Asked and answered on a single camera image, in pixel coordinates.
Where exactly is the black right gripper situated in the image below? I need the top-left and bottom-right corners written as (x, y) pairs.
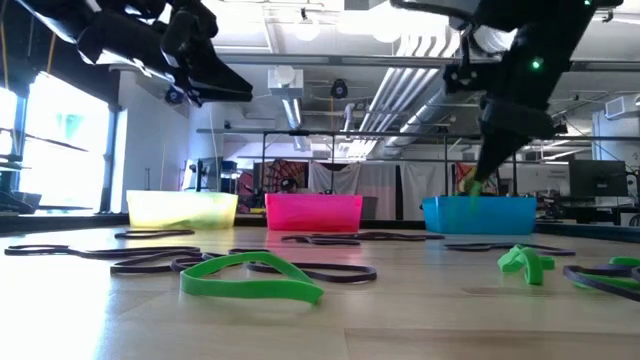
top-left (472, 7), bottom-right (596, 182)

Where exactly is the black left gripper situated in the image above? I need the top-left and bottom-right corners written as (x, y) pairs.
top-left (159, 4), bottom-right (254, 105)

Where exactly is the monitor on arm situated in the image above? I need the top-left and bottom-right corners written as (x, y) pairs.
top-left (182, 156), bottom-right (225, 194)

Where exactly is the colourful patchwork quilt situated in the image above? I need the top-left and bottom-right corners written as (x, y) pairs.
top-left (453, 162), bottom-right (501, 198)

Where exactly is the blue plastic basket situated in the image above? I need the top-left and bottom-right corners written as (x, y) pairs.
top-left (421, 195), bottom-right (539, 236)

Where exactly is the white ceiling box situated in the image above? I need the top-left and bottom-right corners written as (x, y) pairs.
top-left (267, 66), bottom-right (305, 100)

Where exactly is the white hanging sheet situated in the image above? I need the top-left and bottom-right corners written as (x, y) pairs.
top-left (307, 160), bottom-right (451, 221)

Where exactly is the black monitor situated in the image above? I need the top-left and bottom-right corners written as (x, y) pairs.
top-left (568, 159), bottom-right (630, 198)

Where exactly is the black round ceiling fixture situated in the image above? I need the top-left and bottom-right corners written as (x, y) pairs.
top-left (329, 78), bottom-right (350, 100)

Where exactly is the yellow plastic basket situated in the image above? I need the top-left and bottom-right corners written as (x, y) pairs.
top-left (124, 189), bottom-right (240, 231)

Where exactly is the grey bin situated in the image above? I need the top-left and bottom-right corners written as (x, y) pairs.
top-left (360, 195), bottom-right (380, 221)

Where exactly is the black pipe rack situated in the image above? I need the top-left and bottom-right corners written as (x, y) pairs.
top-left (197, 127), bottom-right (640, 197)

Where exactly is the pink plastic basket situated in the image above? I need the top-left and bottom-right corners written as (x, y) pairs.
top-left (264, 193), bottom-right (364, 233)

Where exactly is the large bright window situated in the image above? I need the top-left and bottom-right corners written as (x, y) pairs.
top-left (0, 71), bottom-right (112, 214)

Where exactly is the black ceiling camera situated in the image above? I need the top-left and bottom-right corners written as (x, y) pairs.
top-left (163, 83), bottom-right (186, 106)

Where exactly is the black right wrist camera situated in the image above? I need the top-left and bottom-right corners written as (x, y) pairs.
top-left (441, 62), bottom-right (481, 97)

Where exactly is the silver ventilation duct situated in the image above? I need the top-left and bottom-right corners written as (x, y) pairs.
top-left (344, 29), bottom-right (481, 161)

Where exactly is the white wall air unit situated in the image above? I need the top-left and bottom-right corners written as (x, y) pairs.
top-left (603, 94), bottom-right (640, 121)

